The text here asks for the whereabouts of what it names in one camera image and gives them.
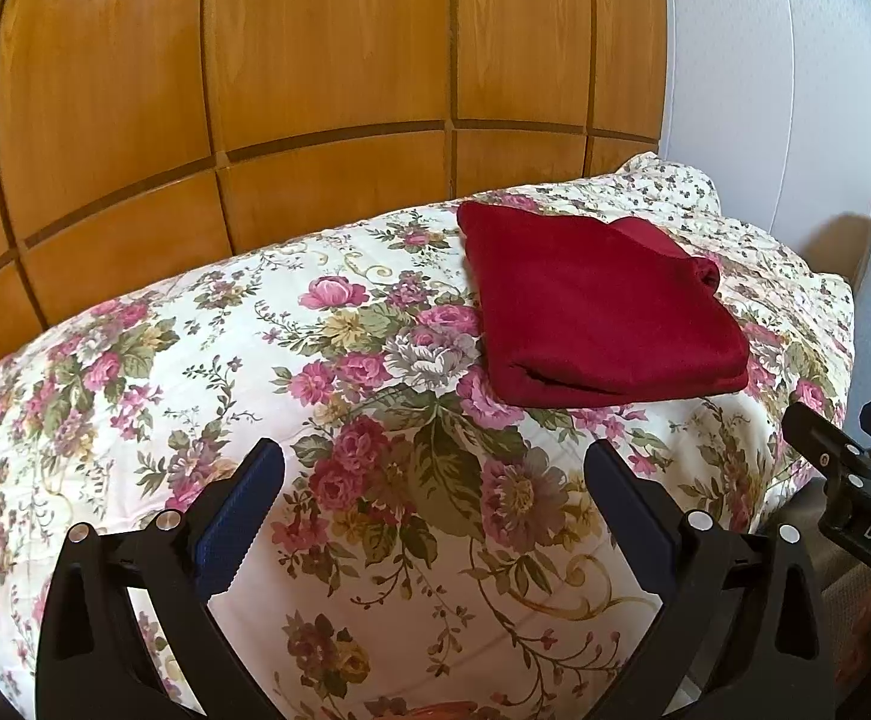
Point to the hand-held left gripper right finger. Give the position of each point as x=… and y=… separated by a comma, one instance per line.
x=630, y=517

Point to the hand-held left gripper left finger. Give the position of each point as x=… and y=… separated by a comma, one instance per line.
x=240, y=514

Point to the red garment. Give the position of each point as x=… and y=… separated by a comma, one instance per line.
x=593, y=315

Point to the floral blanket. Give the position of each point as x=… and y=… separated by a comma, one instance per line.
x=292, y=360

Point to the white padded headboard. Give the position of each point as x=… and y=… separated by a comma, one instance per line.
x=780, y=90

